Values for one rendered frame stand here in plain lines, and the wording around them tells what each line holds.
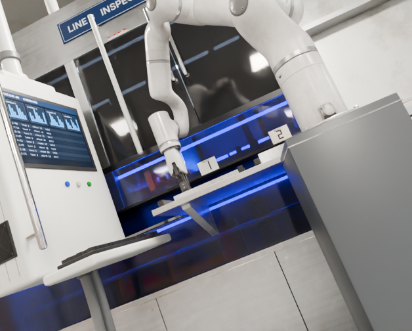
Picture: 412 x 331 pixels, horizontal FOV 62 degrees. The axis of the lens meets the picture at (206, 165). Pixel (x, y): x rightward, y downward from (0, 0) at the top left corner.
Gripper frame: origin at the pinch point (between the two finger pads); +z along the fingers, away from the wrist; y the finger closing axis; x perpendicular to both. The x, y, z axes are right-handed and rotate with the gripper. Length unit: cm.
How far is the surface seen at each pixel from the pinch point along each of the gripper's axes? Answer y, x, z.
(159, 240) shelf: 5.4, -15.0, 15.2
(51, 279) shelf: 37, -38, 15
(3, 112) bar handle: 36, -39, -39
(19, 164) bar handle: 36, -38, -21
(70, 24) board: -19, -29, -104
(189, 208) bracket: 12.6, 1.3, 9.6
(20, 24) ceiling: -137, -122, -233
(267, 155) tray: 17.0, 32.2, 4.0
